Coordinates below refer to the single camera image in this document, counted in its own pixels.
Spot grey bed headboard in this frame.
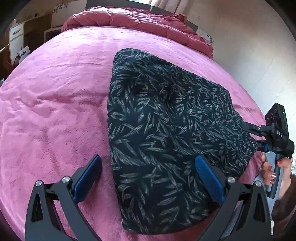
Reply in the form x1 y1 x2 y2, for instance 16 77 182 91
85 0 200 32

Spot pink window curtain right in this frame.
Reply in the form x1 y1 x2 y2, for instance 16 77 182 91
153 0 189 14

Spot white floral side panel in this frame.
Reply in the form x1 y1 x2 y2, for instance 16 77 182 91
51 0 87 28

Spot white drawer cabinet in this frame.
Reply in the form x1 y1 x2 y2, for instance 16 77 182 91
9 23 24 64

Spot red rumpled duvet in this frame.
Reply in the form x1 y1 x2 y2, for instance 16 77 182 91
61 6 214 58

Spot dark leaf-print pants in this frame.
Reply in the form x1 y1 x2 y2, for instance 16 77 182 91
107 49 257 235

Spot person's right hand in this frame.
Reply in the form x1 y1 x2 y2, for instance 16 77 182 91
260 153 294 200

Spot pink fleece bed blanket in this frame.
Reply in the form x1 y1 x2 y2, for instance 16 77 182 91
1 26 265 240

